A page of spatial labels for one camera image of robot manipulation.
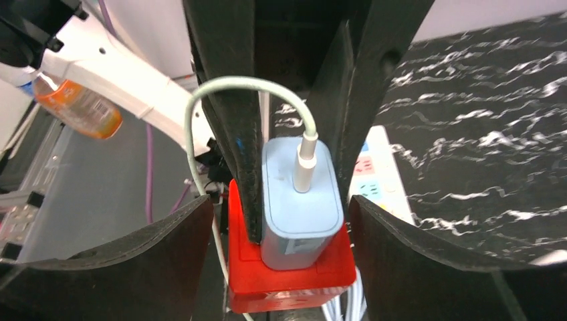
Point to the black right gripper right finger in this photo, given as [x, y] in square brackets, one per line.
[411, 274]

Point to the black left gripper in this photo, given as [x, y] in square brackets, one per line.
[301, 40]

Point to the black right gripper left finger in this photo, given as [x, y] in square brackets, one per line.
[149, 274]

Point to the red power adapter plug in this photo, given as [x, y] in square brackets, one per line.
[253, 287]

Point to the long white power strip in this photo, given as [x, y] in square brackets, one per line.
[376, 176]

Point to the small light blue charger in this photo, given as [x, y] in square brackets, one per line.
[297, 227]

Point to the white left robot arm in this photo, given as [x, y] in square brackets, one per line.
[61, 38]

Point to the orange drink bottle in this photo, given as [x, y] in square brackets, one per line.
[78, 107]

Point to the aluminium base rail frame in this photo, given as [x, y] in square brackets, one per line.
[30, 171]

